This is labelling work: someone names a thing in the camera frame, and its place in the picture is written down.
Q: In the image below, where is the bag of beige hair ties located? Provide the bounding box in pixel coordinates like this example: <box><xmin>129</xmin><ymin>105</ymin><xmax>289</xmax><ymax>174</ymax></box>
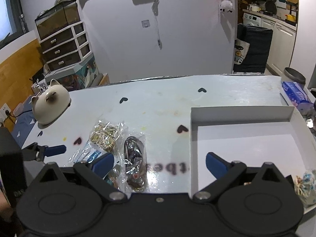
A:
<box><xmin>88</xmin><ymin>120</ymin><xmax>128</xmax><ymax>156</ymax></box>

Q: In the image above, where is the bag of dark hair ties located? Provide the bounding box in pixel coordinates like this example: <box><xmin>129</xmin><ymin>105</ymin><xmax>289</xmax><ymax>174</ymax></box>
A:
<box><xmin>123</xmin><ymin>132</ymin><xmax>148</xmax><ymax>193</ymax></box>

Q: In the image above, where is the blue white packet bag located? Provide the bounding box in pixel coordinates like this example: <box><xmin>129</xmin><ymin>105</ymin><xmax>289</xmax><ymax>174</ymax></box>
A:
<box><xmin>68</xmin><ymin>141</ymin><xmax>106</xmax><ymax>166</ymax></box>

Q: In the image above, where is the white cat-shaped ceramic holder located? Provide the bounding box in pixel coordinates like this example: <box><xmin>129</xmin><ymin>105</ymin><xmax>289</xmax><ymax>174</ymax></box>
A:
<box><xmin>31</xmin><ymin>79</ymin><xmax>71</xmax><ymax>125</ymax></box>

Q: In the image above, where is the white tray box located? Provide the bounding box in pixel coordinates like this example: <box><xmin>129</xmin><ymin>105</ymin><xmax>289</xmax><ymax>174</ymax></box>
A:
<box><xmin>190</xmin><ymin>105</ymin><xmax>315</xmax><ymax>195</ymax></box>

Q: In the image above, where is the blue tissue pack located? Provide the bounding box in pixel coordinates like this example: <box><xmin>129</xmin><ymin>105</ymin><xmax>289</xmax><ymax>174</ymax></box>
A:
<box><xmin>282</xmin><ymin>81</ymin><xmax>313</xmax><ymax>112</ymax></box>

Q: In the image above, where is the white drawer cabinet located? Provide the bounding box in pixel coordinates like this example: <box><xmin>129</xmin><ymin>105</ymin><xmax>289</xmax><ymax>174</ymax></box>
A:
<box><xmin>40</xmin><ymin>21</ymin><xmax>93</xmax><ymax>71</ymax></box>

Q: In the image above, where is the dark blue laundry hamper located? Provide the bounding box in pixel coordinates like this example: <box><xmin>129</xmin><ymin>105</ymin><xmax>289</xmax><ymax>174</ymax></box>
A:
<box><xmin>233</xmin><ymin>24</ymin><xmax>273</xmax><ymax>74</ymax></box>

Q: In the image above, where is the grey metal tin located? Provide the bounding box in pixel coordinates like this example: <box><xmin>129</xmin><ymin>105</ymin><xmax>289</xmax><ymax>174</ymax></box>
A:
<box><xmin>281</xmin><ymin>67</ymin><xmax>306</xmax><ymax>88</ymax></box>

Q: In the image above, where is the white tote bag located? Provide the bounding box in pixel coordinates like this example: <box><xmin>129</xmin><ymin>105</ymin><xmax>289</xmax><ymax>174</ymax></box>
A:
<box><xmin>234</xmin><ymin>39</ymin><xmax>250</xmax><ymax>65</ymax></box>

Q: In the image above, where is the glass terrarium tank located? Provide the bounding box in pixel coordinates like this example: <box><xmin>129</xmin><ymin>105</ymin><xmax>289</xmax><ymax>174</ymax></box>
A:
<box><xmin>35</xmin><ymin>0</ymin><xmax>80</xmax><ymax>40</ymax></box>

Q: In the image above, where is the white washing machine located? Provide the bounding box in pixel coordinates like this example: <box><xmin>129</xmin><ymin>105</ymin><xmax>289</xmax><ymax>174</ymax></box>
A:
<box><xmin>243</xmin><ymin>12</ymin><xmax>261</xmax><ymax>27</ymax></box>

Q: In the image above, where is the white plush sheep toy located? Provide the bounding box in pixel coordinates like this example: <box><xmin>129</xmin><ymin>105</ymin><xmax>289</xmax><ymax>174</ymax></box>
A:
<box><xmin>220</xmin><ymin>0</ymin><xmax>233</xmax><ymax>13</ymax></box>

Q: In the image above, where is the white wall socket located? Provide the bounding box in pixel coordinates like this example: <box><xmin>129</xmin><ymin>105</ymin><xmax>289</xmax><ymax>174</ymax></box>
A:
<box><xmin>1</xmin><ymin>103</ymin><xmax>11</xmax><ymax>121</ymax></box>

